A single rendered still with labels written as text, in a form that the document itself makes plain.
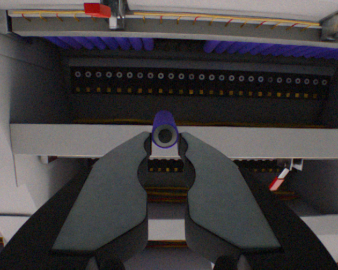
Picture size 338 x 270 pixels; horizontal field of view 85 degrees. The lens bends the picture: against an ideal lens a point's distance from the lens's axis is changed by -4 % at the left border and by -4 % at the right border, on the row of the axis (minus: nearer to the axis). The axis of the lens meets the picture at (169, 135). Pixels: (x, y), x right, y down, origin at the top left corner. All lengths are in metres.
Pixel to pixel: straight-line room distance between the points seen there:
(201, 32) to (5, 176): 0.35
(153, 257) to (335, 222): 0.46
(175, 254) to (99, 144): 0.46
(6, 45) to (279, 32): 0.36
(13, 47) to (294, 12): 0.37
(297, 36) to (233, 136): 0.16
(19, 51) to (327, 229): 0.65
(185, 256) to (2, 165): 0.51
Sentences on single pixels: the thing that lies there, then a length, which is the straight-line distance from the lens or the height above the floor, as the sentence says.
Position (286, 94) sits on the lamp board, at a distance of 0.47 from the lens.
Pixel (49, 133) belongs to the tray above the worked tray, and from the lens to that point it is 0.31.
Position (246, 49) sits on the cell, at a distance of 0.36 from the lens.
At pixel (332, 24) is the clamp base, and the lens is 0.32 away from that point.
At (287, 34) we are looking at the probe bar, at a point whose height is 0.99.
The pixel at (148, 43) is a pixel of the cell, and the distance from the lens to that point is 0.32.
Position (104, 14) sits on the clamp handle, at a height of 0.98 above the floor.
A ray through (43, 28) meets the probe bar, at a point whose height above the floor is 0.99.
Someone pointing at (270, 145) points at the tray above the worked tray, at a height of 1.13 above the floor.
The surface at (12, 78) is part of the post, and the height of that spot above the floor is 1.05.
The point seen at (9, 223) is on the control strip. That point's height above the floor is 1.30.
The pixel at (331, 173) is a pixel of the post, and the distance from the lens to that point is 0.57.
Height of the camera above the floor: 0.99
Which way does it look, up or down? 29 degrees up
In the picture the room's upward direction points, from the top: 178 degrees counter-clockwise
